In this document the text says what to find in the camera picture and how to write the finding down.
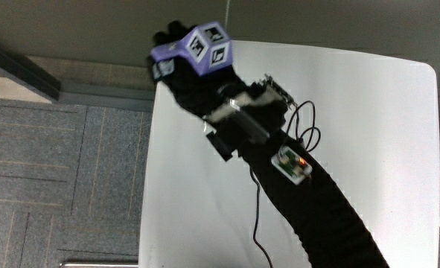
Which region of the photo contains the long black cable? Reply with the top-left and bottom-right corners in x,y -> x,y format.
249,167 -> 275,268

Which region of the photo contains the person's right hand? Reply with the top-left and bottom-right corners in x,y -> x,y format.
147,20 -> 251,117

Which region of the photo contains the looped thin black wire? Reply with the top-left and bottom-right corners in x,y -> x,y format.
286,100 -> 322,153

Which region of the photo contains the thin white cord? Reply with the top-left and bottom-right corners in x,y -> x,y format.
223,0 -> 232,28

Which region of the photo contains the metal bar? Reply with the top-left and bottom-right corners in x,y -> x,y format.
59,261 -> 140,268

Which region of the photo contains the green circuit board module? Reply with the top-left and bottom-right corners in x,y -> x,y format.
270,145 -> 313,185

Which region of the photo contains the person's right forearm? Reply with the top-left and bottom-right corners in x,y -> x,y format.
203,74 -> 391,268

